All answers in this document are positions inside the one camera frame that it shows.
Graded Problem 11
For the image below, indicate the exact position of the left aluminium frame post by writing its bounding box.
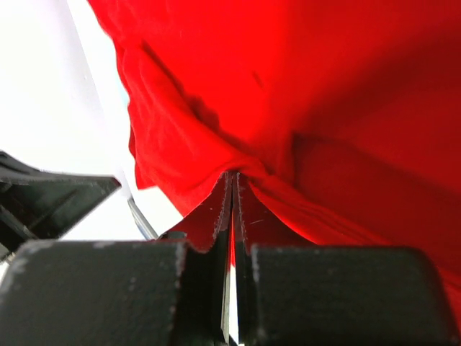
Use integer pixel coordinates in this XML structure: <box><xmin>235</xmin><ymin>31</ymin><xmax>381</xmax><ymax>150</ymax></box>
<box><xmin>127</xmin><ymin>197</ymin><xmax>158</xmax><ymax>241</ymax></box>

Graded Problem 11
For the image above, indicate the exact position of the red t shirt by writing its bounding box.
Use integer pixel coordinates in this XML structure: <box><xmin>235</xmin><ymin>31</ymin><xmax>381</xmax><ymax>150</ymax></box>
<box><xmin>90</xmin><ymin>1</ymin><xmax>460</xmax><ymax>309</ymax></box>

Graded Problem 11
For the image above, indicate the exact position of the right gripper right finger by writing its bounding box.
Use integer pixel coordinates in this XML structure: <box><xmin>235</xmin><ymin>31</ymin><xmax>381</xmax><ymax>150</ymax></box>
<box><xmin>232</xmin><ymin>173</ymin><xmax>287</xmax><ymax>345</ymax></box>

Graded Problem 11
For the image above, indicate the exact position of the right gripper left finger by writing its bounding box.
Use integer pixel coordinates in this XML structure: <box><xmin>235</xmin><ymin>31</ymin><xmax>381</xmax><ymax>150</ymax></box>
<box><xmin>165</xmin><ymin>172</ymin><xmax>233</xmax><ymax>345</ymax></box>

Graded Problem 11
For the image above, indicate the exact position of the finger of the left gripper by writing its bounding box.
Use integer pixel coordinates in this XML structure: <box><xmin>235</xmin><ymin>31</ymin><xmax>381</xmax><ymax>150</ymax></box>
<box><xmin>1</xmin><ymin>151</ymin><xmax>121</xmax><ymax>252</ymax></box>

